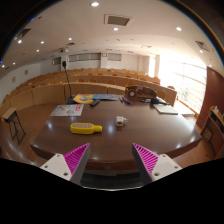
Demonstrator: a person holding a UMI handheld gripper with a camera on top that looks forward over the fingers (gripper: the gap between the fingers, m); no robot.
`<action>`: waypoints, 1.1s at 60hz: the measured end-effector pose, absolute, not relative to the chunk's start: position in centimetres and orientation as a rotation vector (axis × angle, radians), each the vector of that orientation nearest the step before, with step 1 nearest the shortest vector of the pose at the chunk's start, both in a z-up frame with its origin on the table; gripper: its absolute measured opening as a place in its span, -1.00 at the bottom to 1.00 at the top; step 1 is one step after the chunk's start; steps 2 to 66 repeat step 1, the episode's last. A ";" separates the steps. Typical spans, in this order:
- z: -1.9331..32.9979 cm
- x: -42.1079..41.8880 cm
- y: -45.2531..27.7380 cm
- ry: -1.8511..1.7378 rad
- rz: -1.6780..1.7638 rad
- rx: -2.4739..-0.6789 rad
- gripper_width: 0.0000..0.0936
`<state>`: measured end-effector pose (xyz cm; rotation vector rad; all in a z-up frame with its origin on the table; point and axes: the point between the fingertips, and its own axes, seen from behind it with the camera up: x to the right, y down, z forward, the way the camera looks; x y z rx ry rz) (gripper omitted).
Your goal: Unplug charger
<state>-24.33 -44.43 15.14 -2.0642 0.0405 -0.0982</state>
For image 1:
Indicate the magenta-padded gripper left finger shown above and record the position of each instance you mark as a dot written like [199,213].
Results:
[56,165]

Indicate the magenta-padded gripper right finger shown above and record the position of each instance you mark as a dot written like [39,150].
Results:
[165,166]

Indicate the white charger with red switch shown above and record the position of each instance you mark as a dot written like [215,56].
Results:
[120,121]

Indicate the yellow power strip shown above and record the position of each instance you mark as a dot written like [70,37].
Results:
[83,128]

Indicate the white plastic-wrapped magazine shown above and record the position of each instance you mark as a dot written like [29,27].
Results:
[66,110]

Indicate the white notebook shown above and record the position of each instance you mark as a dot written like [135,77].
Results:
[165,109]

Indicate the wooden shelf unit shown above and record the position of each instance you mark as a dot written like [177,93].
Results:
[213,130]

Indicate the black stapler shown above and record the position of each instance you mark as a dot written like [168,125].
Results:
[155,101]

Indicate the black gooseneck microphone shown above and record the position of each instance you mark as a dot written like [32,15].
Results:
[70,100]

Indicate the rows of wooden auditorium seats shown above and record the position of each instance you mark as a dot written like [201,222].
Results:
[46,95]

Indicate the yellow booklet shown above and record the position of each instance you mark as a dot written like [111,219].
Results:
[83,99]

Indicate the black remote control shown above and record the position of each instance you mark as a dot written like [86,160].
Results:
[94,103]

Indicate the red marker pen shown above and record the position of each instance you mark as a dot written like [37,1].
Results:
[127,101]

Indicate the wooden desk organizer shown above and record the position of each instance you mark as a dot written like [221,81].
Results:
[141,93]

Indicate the blue marker pen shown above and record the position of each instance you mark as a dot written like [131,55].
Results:
[121,99]

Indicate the blue booklet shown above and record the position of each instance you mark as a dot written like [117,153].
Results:
[106,97]

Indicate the large bright window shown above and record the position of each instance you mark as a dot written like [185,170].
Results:
[186,83]

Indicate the ceiling projector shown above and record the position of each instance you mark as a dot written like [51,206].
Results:
[64,50]

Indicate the small ceiling air vent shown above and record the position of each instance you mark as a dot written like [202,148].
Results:
[202,46]

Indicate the large ceiling air vent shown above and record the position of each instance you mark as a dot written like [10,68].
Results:
[118,20]

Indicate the recessed ceiling lights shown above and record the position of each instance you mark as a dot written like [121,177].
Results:
[95,4]

